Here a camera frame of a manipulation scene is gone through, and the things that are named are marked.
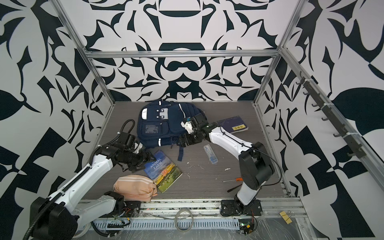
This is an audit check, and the coiled grey cable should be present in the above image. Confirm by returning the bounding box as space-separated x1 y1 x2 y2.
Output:
174 207 195 233

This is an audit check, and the orange handled screwdriver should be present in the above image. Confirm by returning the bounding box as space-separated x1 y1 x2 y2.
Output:
223 178 243 183

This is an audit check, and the Animal Farm colourful book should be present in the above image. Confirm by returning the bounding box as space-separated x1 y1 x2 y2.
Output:
144 150 183 193

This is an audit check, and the black wall hook rail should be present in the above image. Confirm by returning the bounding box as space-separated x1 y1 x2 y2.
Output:
297 73 367 159

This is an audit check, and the black handled screwdriver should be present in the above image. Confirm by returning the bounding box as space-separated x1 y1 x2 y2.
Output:
227 184 242 193

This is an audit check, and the dark blue book yellow label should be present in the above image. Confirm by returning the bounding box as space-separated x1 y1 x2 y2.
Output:
217 116 249 134

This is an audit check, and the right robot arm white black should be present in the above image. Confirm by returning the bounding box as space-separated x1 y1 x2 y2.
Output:
179 114 276 217

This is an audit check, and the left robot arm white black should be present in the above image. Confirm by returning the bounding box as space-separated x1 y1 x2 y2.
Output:
23 133 155 240

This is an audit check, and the pink striped pencil pouch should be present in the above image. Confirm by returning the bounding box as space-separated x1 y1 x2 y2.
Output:
113 175 158 202

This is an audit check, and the black corrugated cable conduit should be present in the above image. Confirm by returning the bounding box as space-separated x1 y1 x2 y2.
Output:
22 199 58 240

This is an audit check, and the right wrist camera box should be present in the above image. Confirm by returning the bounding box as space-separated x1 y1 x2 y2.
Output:
181 118 195 134

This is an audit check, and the clear plastic pencil case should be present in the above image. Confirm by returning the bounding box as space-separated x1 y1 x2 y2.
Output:
204 145 219 164

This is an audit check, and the navy blue student backpack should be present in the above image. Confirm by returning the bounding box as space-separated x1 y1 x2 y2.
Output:
137 100 207 162

